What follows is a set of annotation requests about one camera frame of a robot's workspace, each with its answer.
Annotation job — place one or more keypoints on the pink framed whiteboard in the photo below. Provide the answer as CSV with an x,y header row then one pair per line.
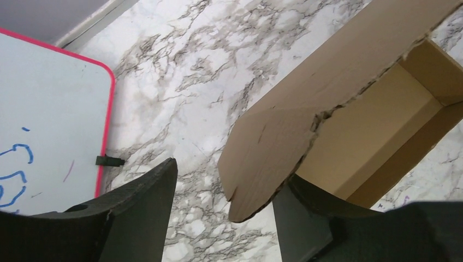
x,y
55,116

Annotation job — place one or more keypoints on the black whiteboard stand clip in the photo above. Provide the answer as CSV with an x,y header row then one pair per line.
x,y
109,161

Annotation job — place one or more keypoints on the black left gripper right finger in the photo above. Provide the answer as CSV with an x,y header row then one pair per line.
x,y
314,225

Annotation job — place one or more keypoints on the brown cardboard box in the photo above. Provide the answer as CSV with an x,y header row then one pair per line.
x,y
354,117

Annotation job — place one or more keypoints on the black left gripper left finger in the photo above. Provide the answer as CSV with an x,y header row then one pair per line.
x,y
128,223

